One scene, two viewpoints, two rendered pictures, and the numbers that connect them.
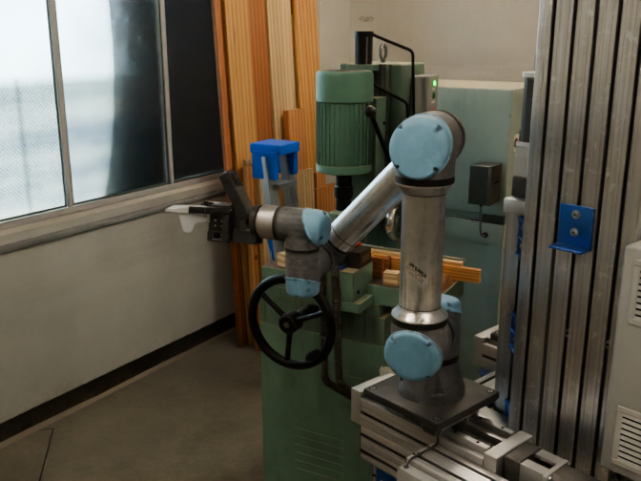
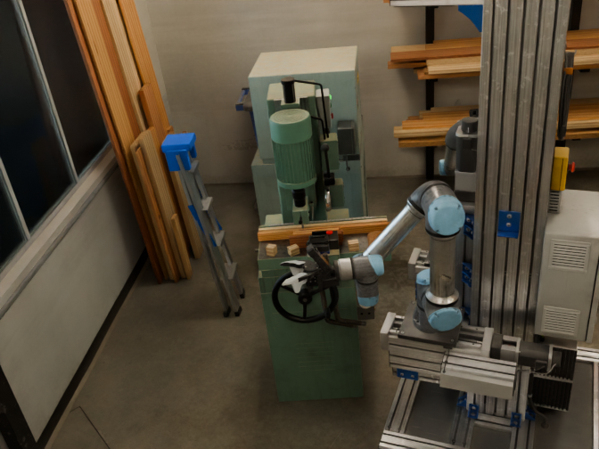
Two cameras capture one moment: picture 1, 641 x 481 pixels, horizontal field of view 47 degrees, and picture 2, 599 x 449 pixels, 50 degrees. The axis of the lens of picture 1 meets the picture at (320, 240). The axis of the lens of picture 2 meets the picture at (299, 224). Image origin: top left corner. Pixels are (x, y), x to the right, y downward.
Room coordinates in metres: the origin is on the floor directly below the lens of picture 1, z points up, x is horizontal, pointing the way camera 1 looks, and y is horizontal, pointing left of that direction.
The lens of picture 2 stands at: (-0.05, 0.95, 2.51)
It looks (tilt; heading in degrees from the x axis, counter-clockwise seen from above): 31 degrees down; 337
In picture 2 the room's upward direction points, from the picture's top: 7 degrees counter-clockwise
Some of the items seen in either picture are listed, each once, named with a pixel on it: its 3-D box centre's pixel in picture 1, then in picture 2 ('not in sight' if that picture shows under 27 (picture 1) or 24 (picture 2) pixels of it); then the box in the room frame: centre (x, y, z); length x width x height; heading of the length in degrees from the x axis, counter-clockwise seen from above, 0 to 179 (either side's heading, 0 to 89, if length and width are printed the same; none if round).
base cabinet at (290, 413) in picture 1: (356, 398); (314, 311); (2.40, -0.13, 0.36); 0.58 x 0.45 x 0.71; 152
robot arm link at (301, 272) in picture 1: (305, 267); (366, 287); (1.55, 0.03, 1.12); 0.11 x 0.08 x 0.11; 158
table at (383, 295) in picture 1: (354, 283); (324, 253); (2.16, -0.10, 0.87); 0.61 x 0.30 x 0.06; 62
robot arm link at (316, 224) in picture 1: (302, 226); (366, 266); (1.53, 0.04, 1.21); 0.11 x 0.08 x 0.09; 68
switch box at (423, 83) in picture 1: (423, 99); (324, 108); (2.51, -0.35, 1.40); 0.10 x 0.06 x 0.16; 152
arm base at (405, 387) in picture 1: (432, 369); (431, 311); (1.55, -0.26, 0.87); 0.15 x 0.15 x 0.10
